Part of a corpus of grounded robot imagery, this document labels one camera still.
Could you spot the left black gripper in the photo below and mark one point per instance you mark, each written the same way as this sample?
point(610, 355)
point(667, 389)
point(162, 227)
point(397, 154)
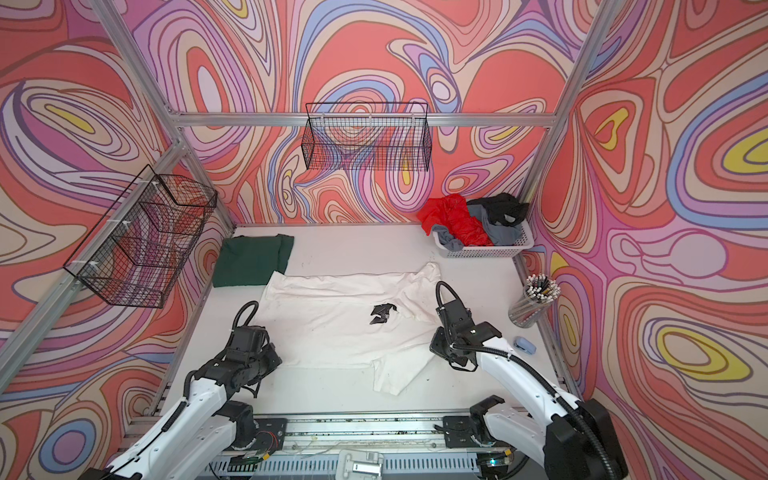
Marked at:
point(274, 360)

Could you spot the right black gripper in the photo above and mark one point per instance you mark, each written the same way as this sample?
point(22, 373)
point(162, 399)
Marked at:
point(437, 346)

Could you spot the white printed t-shirt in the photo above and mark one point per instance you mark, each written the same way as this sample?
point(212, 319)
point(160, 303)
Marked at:
point(384, 322)

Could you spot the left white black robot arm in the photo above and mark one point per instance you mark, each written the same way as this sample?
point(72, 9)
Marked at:
point(207, 420)

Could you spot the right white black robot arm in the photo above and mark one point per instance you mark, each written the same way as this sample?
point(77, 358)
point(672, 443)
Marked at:
point(568, 437)

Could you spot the small blue object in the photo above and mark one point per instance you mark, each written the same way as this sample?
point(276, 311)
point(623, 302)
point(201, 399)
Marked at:
point(524, 345)

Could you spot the cup of pens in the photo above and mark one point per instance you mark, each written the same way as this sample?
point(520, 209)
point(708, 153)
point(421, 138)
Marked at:
point(540, 292)

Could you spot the folded green t-shirt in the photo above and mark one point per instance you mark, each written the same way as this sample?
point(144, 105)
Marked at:
point(251, 261)

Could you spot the white plastic laundry basket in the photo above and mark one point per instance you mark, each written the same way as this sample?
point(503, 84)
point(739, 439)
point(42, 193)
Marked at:
point(524, 242)

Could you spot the grey t-shirt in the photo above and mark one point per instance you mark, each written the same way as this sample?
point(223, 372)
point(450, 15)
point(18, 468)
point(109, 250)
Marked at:
point(499, 235)

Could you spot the red t-shirt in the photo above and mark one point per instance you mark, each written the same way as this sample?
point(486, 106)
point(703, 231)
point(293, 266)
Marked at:
point(451, 212)

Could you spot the black t-shirt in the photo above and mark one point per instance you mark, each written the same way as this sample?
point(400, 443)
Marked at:
point(503, 209)

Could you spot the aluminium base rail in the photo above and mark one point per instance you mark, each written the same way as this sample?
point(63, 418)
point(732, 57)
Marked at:
point(386, 430)

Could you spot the white box on rail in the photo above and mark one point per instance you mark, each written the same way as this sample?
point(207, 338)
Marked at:
point(359, 465)

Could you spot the left black wire basket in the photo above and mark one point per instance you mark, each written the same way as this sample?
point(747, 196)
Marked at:
point(133, 257)

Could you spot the black wire basket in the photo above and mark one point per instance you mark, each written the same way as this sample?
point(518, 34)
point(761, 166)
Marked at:
point(367, 136)
point(133, 257)

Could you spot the back black wire basket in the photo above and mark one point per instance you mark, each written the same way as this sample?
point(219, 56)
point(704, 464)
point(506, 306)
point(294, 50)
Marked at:
point(367, 136)

